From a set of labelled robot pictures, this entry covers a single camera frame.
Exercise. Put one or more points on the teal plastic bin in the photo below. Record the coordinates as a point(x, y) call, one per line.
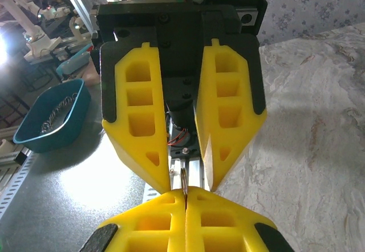
point(57, 140)

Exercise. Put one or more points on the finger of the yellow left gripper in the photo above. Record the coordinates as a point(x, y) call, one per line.
point(248, 98)
point(119, 138)

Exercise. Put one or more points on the silver metal keyring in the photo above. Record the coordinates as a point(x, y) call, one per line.
point(184, 180)

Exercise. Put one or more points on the pink plastic box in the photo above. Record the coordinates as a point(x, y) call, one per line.
point(92, 75)

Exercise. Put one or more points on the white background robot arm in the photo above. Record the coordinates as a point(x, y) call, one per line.
point(31, 32)

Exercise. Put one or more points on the light blue plastic box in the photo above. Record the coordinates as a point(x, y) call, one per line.
point(74, 62)

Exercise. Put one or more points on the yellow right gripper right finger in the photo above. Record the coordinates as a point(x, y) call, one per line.
point(222, 223)

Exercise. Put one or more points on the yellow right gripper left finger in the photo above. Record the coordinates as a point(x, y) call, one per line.
point(148, 223)

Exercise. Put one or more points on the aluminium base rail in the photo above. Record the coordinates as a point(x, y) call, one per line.
point(194, 172)

